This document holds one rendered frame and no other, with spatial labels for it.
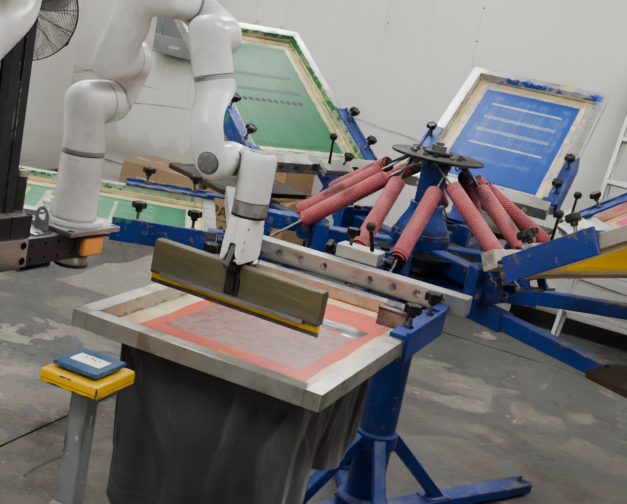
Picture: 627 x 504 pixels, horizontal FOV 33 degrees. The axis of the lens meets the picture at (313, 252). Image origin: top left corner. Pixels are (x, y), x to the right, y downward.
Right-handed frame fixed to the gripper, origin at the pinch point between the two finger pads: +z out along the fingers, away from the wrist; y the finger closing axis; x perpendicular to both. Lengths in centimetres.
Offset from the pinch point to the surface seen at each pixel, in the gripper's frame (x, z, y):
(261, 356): 7.9, 14.6, -2.6
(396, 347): 29.5, 11.5, -27.9
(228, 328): -5.7, 14.7, -12.6
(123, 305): -25.1, 12.2, 1.9
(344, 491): -5, 99, -126
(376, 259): 6, 4, -72
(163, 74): -303, 13, -458
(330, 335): 12.4, 14.6, -30.3
